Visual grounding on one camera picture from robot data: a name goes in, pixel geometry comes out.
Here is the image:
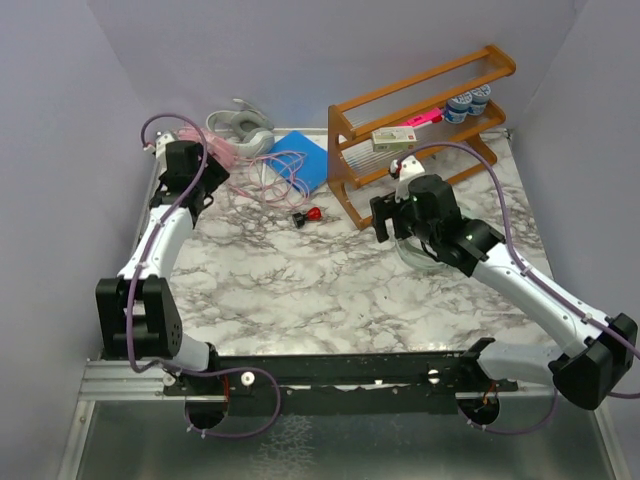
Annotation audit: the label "blue white jar left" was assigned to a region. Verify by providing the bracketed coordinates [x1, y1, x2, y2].
[443, 92, 473, 124]

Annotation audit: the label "mint green headphones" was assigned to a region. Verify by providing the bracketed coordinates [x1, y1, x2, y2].
[394, 204, 476, 274]

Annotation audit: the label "blue white jar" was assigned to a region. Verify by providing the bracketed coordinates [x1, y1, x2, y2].
[443, 92, 473, 124]
[468, 84, 492, 116]

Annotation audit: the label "white green red box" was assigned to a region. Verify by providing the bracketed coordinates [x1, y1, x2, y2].
[371, 125, 417, 152]

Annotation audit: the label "blue white jar right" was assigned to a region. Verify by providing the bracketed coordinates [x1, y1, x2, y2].
[468, 84, 492, 116]

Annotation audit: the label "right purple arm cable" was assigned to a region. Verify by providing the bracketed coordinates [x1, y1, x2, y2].
[394, 141, 640, 435]

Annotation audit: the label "pink headphone cable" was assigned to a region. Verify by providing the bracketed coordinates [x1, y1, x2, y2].
[227, 149, 314, 209]

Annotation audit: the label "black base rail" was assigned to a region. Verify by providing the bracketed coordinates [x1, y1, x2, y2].
[164, 351, 492, 416]

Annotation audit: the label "pink marker pen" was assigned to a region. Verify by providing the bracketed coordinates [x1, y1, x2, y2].
[403, 108, 442, 128]

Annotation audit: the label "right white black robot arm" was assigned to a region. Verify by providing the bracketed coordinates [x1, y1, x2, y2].
[370, 174, 638, 410]

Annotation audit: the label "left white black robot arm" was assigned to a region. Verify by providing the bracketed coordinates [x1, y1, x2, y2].
[95, 140, 229, 395]

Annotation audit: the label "blue notebook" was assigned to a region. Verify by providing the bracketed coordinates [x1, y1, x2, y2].
[265, 131, 328, 196]

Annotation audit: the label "pink grey headphones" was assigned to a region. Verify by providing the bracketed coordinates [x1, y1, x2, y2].
[201, 98, 275, 170]

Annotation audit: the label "wooden three-tier rack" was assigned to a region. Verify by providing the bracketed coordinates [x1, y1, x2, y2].
[327, 44, 516, 230]

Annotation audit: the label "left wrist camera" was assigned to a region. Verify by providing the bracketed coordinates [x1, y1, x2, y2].
[143, 131, 178, 162]

